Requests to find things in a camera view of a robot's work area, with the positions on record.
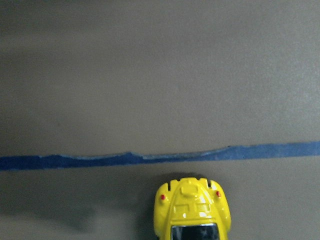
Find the yellow beetle toy car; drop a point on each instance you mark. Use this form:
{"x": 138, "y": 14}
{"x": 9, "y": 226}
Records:
{"x": 191, "y": 209}

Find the brown paper table cover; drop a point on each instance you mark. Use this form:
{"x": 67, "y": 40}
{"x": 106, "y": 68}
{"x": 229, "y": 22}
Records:
{"x": 150, "y": 77}

